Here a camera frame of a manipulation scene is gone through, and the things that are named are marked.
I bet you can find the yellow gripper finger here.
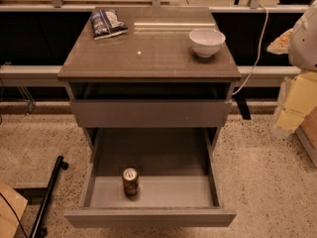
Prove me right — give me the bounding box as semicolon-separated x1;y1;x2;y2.
266;29;293;55
272;72;317;138

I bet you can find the orange soda can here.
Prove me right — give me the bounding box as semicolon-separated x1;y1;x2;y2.
122;168;139;196

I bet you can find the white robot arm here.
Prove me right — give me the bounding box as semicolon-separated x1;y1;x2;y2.
267;1;317;138

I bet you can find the open middle drawer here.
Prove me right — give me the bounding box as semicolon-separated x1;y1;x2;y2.
64;128;236;228

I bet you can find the closed top drawer front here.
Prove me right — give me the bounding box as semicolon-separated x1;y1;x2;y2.
70;100;232;128

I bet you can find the cardboard box right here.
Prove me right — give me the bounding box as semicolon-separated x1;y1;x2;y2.
296;107;317;168

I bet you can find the white ceramic bowl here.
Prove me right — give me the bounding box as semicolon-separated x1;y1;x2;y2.
189;28;226;58

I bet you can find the blue chip bag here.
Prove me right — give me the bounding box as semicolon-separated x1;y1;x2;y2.
90;9;128;40

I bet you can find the black metal bar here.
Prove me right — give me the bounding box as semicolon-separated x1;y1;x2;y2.
29;156;68;238

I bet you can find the cardboard sheet left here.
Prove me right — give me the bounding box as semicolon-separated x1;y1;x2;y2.
0;179;28;238

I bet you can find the white cable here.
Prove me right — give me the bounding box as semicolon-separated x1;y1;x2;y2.
232;4;269;96

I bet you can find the metal rail frame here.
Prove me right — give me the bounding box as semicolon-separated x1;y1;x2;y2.
1;4;309;87

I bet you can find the black cable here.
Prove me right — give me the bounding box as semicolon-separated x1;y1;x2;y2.
0;191;30;238

